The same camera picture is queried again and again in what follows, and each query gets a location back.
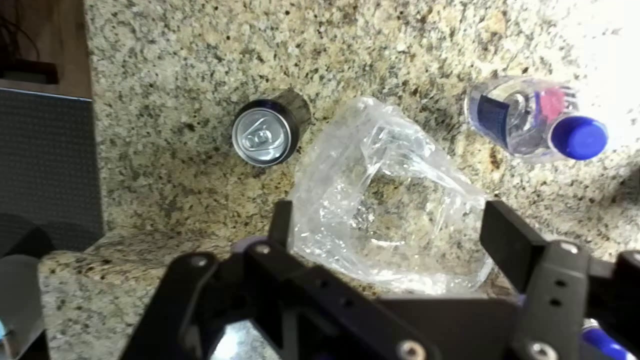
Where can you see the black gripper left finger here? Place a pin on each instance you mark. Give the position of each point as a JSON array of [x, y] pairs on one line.
[[280, 306]]

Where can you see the clear plastic bag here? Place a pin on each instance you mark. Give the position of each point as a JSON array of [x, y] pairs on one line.
[[387, 201]]

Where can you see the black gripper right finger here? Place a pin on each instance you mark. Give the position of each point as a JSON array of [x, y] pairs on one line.
[[552, 293]]

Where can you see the black drink can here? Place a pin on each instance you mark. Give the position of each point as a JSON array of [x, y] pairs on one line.
[[263, 132]]

